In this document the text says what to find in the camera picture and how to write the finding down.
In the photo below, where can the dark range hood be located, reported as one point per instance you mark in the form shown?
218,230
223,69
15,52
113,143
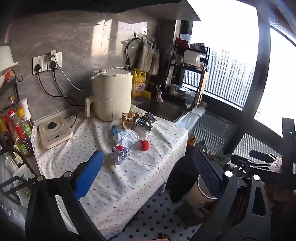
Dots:
161,9

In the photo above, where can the small white bottle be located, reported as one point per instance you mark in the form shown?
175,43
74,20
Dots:
10,164

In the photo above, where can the silver foil snack wrapper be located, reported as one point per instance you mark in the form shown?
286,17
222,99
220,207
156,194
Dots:
145,121

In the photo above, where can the brown paper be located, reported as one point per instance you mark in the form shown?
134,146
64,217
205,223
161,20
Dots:
129,119

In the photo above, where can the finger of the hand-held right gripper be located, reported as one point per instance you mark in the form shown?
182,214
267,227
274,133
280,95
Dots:
266,157
256,165

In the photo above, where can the cream air fryer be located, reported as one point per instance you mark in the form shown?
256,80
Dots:
108,97

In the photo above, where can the white trash bin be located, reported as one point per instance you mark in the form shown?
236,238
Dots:
196,197

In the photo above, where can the dark bowl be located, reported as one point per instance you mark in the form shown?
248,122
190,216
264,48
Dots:
197,46

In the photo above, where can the wooden cutting board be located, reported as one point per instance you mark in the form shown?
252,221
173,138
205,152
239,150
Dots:
203,85

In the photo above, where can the white lidded container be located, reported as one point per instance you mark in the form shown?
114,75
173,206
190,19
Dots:
192,58

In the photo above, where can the white induction cooker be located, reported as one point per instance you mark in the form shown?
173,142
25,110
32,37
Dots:
55,136

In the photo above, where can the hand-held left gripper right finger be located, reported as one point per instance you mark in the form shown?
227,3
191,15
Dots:
209,176

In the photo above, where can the white window blind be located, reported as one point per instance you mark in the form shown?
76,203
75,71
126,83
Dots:
256,144
215,129

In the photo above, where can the red blue wrapper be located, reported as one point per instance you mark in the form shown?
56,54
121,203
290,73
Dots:
122,155

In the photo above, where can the blue packet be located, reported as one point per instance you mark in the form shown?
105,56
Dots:
115,130

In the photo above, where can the red container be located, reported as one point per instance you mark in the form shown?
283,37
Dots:
181,43

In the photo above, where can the white plastic bag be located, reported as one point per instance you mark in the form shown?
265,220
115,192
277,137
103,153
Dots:
126,138

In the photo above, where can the black window frame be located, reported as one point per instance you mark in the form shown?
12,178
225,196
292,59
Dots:
263,69

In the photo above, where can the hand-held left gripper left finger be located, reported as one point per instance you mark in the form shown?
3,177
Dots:
89,176

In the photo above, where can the white bowl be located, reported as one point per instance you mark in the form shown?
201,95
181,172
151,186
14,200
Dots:
7,58

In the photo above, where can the floral printed tablecloth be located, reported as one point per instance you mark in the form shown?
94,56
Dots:
129,180

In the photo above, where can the white tray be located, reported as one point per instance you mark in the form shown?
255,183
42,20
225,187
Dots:
22,178

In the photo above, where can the white wall socket panel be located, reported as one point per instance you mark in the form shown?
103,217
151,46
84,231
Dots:
59,58

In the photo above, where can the steel pot with lid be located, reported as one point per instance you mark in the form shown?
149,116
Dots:
178,91

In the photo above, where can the black dish rack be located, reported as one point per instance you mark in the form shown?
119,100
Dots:
172,67

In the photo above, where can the black power plug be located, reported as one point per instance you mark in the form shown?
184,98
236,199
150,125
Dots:
37,67
53,63

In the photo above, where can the white capped bottle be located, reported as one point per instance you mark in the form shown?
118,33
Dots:
25,109

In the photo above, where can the small pink figurine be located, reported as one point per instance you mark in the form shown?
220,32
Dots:
159,95

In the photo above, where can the clear plastic bowl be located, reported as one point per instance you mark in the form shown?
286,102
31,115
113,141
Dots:
186,37

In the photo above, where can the black hook rack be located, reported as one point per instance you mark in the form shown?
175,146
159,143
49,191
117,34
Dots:
16,78

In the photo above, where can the red capped sauce bottle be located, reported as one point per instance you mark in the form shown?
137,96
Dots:
20,136

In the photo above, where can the hanging plastic bags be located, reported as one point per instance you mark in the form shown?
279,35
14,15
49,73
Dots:
150,58

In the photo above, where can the white rag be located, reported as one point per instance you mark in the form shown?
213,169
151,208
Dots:
197,111

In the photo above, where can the small red carton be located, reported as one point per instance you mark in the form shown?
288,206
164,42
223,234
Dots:
145,144

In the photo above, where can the white plug adapter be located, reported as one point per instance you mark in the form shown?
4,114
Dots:
52,55

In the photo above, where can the orange bottle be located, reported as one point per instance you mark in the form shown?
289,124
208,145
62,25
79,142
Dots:
191,140

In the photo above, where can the yellow detergent bottle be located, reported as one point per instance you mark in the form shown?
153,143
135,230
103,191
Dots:
138,84

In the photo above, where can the steel sink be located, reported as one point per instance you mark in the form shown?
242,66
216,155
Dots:
159,110

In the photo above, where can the yellow capped oil bottle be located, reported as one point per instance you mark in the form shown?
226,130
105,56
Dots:
25,125

